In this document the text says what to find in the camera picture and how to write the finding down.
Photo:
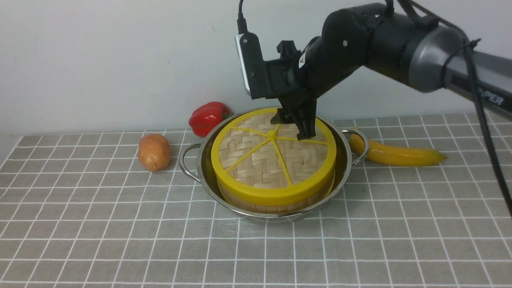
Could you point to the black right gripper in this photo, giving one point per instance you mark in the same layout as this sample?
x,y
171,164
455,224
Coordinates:
x,y
298,78

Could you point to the woven bamboo steamer lid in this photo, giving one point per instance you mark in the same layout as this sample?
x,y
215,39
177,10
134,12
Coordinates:
x,y
250,150

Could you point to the yellow-rimmed bamboo steamer basket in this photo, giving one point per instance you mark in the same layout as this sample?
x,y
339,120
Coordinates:
x,y
276,200

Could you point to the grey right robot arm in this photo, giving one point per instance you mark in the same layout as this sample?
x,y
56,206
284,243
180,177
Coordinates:
x,y
424,53

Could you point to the red bell pepper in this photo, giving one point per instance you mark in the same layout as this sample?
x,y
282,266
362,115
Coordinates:
x,y
205,118

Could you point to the yellow banana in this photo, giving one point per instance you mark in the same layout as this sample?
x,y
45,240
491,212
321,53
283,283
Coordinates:
x,y
386,154

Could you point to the brown potato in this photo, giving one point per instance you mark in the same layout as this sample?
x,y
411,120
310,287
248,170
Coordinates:
x,y
154,152

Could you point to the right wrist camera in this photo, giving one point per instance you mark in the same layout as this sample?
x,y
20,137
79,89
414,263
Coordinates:
x,y
253,66

